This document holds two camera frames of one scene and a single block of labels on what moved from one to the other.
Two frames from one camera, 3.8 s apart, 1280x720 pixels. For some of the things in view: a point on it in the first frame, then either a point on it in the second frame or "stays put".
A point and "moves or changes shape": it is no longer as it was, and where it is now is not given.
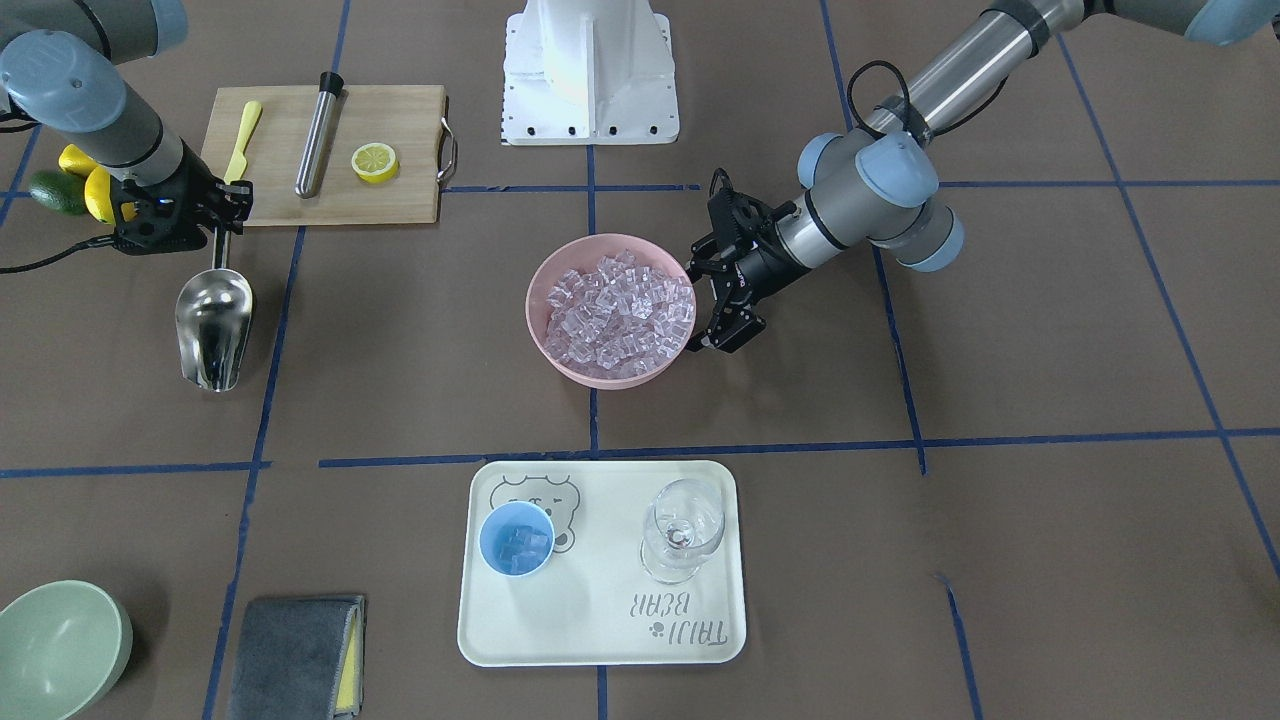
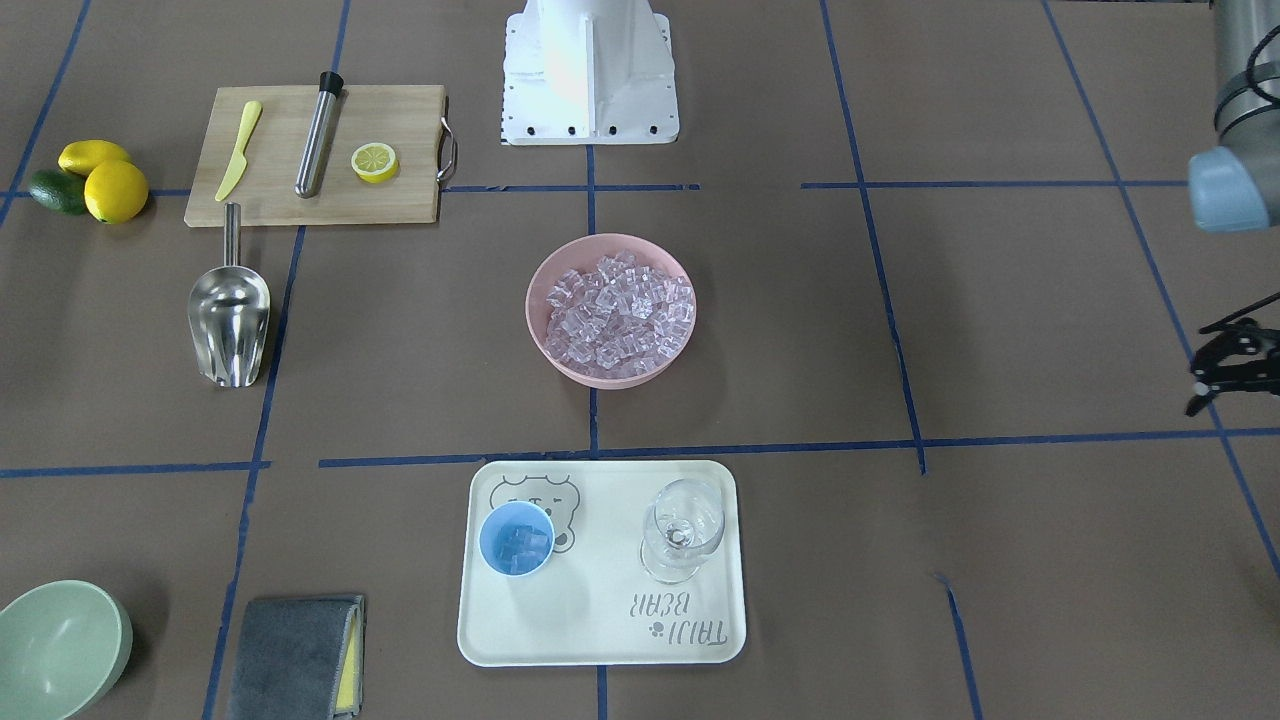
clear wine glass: (683, 524) stays put
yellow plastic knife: (251, 112) stays put
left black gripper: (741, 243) -> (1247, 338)
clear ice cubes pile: (619, 318) stays put
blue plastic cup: (517, 539) stays put
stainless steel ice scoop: (213, 316) moves or changes shape
